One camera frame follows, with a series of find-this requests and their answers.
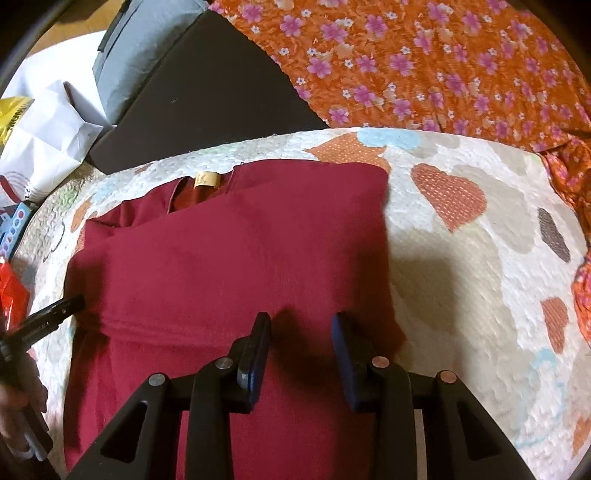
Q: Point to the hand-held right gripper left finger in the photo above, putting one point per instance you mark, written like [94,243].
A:
[255,355]

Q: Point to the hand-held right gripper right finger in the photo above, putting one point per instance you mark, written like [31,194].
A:
[348,369]

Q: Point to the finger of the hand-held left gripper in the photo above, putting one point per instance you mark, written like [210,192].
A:
[51,314]

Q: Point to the maroon shirt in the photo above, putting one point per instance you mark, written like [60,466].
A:
[231,240]

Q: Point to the person's left hand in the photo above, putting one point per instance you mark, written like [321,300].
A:
[39,392]

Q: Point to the red plastic bag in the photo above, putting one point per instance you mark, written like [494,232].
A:
[11,295]

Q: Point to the colourful dotted box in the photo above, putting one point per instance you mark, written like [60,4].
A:
[16,226]

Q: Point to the heart patterned quilt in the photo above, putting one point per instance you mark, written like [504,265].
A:
[461,277]

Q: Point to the white paper bag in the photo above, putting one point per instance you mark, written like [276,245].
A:
[41,147]

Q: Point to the yellow plastic bag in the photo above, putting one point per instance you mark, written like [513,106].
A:
[14,117]

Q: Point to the grey case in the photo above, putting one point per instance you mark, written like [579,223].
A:
[134,69]

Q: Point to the dark brown cushion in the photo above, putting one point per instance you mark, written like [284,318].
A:
[207,92]

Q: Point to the orange floral cloth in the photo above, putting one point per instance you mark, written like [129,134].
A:
[415,69]

